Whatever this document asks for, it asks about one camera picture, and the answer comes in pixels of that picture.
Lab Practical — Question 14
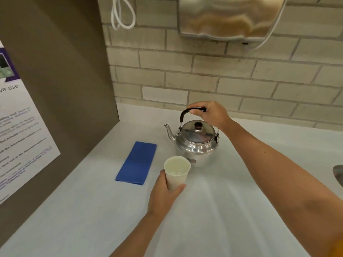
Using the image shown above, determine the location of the white paper cup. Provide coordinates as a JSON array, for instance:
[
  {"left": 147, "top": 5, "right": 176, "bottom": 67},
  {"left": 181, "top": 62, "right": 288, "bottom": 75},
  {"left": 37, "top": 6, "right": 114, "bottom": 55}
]
[{"left": 164, "top": 156, "right": 191, "bottom": 191}]

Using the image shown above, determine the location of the blue folded cloth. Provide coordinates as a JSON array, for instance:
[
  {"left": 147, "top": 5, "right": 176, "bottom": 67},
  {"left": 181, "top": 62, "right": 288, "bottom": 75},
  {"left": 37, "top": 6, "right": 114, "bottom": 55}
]
[{"left": 115, "top": 141, "right": 157, "bottom": 185}]

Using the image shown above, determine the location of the steel wall dispenser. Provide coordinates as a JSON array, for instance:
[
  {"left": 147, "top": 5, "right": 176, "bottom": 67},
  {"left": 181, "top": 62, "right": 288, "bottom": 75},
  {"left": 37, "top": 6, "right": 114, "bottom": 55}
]
[{"left": 177, "top": 0, "right": 289, "bottom": 42}]

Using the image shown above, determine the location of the person's left hand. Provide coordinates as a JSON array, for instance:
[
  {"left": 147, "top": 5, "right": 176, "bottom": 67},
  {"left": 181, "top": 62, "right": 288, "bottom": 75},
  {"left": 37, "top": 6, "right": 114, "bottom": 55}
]
[{"left": 147, "top": 169, "right": 187, "bottom": 218}]

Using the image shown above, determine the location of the person's left forearm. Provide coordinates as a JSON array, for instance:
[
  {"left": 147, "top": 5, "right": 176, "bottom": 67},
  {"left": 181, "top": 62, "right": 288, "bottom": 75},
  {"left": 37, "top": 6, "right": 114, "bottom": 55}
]
[{"left": 109, "top": 211, "right": 165, "bottom": 257}]

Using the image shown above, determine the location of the white looped cable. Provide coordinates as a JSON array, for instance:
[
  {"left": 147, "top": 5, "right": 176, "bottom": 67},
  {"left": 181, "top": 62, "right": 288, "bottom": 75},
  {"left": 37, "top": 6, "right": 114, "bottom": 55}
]
[{"left": 111, "top": 0, "right": 136, "bottom": 31}]

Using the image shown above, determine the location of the white printed poster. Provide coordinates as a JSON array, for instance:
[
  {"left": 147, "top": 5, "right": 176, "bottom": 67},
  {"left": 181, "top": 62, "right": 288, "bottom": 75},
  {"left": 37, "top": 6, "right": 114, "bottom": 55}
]
[{"left": 0, "top": 40, "right": 61, "bottom": 205}]

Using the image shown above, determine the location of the silver metal kettle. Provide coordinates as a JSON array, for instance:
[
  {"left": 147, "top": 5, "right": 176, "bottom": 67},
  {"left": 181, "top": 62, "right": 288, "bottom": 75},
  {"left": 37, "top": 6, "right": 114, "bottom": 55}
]
[{"left": 164, "top": 107, "right": 221, "bottom": 167}]

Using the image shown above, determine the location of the person's right forearm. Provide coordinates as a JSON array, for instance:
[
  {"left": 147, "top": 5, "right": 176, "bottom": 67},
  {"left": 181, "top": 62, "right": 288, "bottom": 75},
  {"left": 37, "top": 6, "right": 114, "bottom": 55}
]
[{"left": 221, "top": 120, "right": 343, "bottom": 257}]

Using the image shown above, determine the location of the person's right hand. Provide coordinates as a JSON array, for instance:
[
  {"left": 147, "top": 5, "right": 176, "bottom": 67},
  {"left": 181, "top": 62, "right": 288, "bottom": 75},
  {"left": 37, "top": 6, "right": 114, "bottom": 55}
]
[{"left": 187, "top": 101, "right": 233, "bottom": 132}]

